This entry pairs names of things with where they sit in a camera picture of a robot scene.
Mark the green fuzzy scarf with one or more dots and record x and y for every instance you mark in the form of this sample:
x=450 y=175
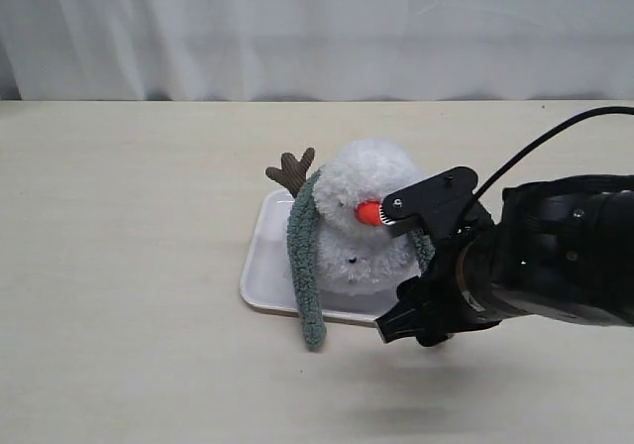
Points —
x=336 y=243

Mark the white plastic tray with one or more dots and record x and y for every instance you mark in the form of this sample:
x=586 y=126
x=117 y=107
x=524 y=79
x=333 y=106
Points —
x=266 y=284

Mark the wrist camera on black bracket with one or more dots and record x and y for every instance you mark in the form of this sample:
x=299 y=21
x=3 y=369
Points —
x=441 y=206

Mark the white backdrop curtain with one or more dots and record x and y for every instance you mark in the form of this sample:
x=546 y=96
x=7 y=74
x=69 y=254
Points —
x=328 y=50

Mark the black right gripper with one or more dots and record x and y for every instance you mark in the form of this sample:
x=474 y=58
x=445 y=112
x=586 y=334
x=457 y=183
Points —
x=430 y=307

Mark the white plush snowman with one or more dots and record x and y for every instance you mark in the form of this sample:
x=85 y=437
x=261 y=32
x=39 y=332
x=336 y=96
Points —
x=379 y=155

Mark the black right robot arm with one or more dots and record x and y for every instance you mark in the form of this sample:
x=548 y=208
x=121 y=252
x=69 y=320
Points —
x=562 y=250

